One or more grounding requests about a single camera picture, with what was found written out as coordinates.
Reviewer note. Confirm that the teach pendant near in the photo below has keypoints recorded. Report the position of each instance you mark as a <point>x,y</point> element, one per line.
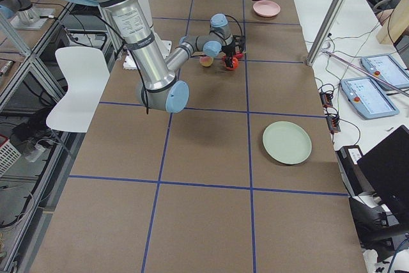
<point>367,98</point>

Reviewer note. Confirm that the red pomegranate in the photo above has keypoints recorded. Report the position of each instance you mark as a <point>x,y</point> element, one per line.
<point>230,63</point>

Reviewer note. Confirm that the white plastic basket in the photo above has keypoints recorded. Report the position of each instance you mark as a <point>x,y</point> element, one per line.
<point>9,155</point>

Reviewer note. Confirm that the black laptop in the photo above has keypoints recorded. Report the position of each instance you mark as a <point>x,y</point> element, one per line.
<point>386,169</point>

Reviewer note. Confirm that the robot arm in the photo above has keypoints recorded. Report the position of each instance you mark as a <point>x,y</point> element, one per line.
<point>160,87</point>

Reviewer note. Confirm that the teach pendant far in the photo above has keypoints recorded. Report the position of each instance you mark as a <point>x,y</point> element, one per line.
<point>386,68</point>

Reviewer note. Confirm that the aluminium frame post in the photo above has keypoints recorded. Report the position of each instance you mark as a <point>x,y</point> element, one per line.
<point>324,30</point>

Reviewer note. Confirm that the green plate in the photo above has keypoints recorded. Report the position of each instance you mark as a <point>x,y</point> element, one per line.
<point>287,142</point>

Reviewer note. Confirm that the teach pendant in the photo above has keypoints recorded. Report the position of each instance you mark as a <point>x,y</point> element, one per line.
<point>386,68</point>
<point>367,98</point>

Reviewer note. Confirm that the white chair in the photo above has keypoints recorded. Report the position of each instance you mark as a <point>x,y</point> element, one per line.
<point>86,74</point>

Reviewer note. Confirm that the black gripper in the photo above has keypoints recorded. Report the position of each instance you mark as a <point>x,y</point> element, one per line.
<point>228,51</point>

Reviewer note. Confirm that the peach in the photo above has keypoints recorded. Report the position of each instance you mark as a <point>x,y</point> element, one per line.
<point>206,61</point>

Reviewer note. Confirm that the pink plate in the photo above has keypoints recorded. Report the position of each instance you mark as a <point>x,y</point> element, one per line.
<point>266,8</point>

